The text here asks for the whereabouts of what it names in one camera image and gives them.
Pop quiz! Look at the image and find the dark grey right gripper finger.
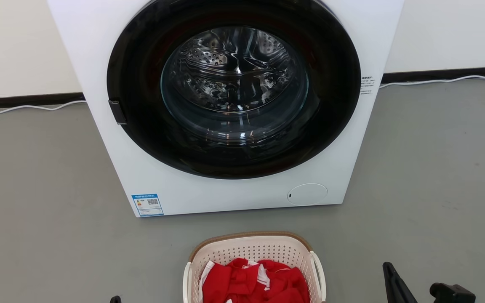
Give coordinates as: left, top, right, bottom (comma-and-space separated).
383, 262, 418, 303
430, 283, 476, 303

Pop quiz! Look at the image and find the beige perforated plastic laundry basket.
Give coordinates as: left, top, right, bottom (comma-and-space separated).
182, 231, 327, 303

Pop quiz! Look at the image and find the red and white garment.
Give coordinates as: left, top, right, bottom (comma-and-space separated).
199, 258, 310, 303

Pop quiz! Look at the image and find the blue energy label sticker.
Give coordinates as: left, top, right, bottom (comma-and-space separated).
131, 194, 164, 217

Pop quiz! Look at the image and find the white front-load washing machine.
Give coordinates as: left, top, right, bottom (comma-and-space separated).
47, 0, 405, 218

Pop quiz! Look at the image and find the round white filter cover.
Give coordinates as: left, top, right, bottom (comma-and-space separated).
287, 183, 328, 206

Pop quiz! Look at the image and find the small printed text sticker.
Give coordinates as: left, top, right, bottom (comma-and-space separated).
360, 76, 376, 96

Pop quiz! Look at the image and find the black round washing machine door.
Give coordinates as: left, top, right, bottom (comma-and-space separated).
107, 0, 362, 180

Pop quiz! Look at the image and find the steel washing machine drum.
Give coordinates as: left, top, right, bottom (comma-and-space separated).
160, 27, 309, 141

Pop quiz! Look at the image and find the black door latch handle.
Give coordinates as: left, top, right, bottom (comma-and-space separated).
108, 100, 128, 125

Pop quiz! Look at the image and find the thin white floor cable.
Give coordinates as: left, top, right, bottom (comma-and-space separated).
0, 100, 87, 115
379, 75, 485, 89

